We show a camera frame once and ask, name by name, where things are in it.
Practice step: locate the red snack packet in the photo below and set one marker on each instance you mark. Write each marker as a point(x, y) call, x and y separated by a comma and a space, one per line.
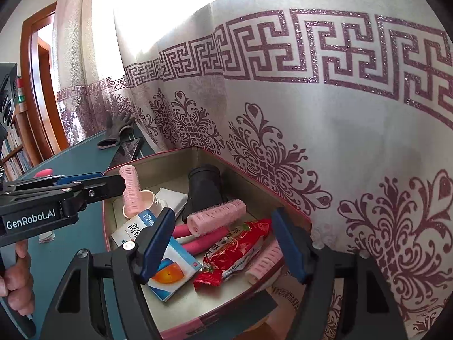
point(237, 251)

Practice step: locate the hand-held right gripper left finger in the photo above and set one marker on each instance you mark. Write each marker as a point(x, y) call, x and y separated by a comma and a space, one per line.
point(157, 248)

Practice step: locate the black phone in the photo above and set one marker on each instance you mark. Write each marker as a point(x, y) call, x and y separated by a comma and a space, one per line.
point(129, 148)

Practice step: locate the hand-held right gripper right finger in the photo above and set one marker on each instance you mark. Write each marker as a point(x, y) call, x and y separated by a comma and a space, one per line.
point(288, 244)

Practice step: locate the grey work glove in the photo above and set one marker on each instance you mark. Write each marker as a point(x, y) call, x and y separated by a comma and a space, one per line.
point(113, 131)

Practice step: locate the rows of shelved books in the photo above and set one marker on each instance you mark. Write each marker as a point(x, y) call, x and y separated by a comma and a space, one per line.
point(10, 163)

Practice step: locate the blue white medicine box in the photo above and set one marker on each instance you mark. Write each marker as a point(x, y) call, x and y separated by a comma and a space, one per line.
point(177, 272)

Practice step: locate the wooden bookshelf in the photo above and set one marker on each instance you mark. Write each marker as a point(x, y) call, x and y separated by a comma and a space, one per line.
point(21, 148)

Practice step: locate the red white small packet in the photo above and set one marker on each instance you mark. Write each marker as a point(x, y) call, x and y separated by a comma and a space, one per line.
point(46, 236)

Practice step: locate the white plastic cup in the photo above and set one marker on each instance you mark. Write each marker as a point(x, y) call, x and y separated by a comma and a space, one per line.
point(150, 202)

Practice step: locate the black cylinder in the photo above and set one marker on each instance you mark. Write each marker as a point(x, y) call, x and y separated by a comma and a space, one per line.
point(205, 187)

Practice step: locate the person's left hand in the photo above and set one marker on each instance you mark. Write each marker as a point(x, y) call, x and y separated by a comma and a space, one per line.
point(21, 283)

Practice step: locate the red tin container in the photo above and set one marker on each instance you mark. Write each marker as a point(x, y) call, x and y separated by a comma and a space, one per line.
point(219, 311)

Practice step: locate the white tissue packet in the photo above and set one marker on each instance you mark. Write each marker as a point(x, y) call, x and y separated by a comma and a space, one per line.
point(173, 198)

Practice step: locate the wooden door frame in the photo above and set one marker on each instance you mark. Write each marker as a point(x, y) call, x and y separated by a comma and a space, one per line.
point(30, 78)

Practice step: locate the pink foam curler rod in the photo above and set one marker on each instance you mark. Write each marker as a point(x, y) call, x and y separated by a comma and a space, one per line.
point(44, 173)
point(208, 242)

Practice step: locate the patterned curtain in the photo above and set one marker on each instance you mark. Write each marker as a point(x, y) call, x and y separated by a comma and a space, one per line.
point(318, 113)

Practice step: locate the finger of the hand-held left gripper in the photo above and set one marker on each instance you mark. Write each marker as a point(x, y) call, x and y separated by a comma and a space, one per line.
point(78, 179)
point(102, 187)

